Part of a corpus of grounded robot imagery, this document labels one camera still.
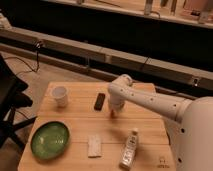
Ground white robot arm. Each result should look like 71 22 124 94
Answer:
107 74 213 171

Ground white sponge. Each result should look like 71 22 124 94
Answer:
88 135 102 158

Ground black rectangular box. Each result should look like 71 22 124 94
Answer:
94 93 105 111

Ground clear plastic bottle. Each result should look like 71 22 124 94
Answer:
119 128 139 170

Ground white paper cup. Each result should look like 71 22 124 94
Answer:
51 86 68 107

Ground green round plate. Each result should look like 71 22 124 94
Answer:
30 121 70 160

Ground black office chair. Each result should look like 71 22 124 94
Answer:
0 54 35 149

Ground black floor cable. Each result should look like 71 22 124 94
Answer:
2 40 44 76

